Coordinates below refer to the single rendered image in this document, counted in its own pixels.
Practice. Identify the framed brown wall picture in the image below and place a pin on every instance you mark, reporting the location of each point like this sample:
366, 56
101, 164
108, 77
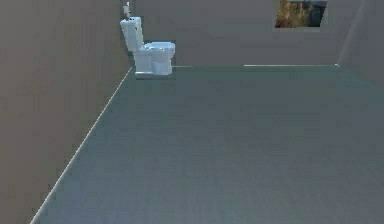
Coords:
300, 13

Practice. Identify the white toilet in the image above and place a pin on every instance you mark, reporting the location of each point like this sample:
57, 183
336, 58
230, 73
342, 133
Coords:
146, 53

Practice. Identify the white spray bottle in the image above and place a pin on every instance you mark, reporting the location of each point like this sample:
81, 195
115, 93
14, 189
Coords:
126, 10

